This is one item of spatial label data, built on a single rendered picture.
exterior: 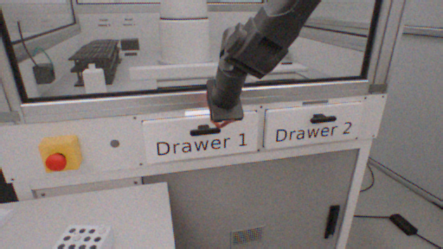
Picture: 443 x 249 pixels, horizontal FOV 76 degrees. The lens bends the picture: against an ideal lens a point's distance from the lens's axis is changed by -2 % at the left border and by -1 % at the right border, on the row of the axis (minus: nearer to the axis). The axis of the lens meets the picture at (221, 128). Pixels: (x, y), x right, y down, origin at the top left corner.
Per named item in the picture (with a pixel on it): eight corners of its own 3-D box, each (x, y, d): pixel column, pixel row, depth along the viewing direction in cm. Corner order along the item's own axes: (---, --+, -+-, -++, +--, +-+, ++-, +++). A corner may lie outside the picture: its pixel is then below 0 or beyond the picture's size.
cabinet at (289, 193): (337, 303, 121) (381, 137, 88) (79, 372, 99) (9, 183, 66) (259, 180, 205) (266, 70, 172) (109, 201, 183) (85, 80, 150)
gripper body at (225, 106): (233, 83, 65) (240, 60, 58) (242, 121, 60) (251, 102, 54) (205, 84, 63) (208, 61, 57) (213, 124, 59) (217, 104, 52)
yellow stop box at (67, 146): (79, 171, 64) (72, 143, 61) (44, 175, 62) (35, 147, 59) (83, 160, 68) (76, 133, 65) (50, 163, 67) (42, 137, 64)
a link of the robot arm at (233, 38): (239, 38, 43) (281, 63, 47) (244, -9, 49) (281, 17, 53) (201, 77, 53) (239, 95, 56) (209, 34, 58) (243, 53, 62)
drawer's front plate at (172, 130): (256, 150, 77) (259, 112, 73) (146, 163, 71) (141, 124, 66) (254, 147, 79) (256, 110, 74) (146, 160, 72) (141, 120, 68)
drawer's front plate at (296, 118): (356, 138, 84) (364, 103, 79) (265, 150, 78) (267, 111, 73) (352, 136, 85) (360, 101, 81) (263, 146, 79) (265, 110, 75)
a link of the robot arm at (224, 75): (217, 70, 49) (249, 76, 49) (221, 41, 52) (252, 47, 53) (212, 93, 55) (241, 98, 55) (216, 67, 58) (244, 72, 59)
